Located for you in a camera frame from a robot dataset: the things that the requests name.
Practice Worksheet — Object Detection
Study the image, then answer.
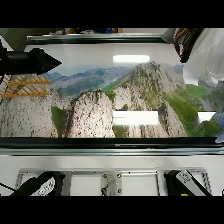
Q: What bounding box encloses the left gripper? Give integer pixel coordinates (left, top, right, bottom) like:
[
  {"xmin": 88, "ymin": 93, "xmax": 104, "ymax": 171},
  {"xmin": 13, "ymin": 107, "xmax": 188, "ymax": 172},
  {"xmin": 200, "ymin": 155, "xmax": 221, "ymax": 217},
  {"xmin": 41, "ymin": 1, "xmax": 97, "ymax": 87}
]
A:
[{"xmin": 0, "ymin": 49, "xmax": 38, "ymax": 76}]

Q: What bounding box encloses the orange wooden rack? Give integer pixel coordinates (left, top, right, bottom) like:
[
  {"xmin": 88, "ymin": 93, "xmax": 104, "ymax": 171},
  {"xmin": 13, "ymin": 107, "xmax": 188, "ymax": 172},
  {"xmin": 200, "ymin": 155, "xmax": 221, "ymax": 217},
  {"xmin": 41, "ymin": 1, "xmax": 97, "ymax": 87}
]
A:
[{"xmin": 0, "ymin": 73, "xmax": 52, "ymax": 100}]

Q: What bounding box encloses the black cable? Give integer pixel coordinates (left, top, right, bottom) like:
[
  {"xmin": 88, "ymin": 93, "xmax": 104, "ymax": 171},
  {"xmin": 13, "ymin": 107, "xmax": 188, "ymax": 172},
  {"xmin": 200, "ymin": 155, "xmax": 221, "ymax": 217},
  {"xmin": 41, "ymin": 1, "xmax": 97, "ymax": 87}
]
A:
[{"xmin": 0, "ymin": 181, "xmax": 17, "ymax": 193}]

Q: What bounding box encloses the silver frame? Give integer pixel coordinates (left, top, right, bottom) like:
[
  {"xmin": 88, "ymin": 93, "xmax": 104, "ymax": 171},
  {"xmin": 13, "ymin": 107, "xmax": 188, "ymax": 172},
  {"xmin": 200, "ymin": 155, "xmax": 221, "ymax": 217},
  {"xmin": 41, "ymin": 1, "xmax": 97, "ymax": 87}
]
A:
[{"xmin": 0, "ymin": 33, "xmax": 224, "ymax": 197}]

